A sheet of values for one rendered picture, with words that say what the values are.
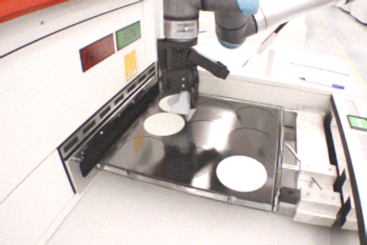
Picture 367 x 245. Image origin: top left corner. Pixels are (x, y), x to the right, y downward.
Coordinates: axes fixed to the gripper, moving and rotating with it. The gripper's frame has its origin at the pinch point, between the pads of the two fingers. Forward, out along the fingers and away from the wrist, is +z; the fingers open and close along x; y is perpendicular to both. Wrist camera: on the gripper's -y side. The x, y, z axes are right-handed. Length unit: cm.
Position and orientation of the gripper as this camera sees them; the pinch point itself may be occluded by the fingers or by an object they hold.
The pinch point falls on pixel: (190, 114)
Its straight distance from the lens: 66.6
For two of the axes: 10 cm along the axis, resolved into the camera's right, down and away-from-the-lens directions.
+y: -9.6, 1.5, -2.3
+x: 2.7, 5.3, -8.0
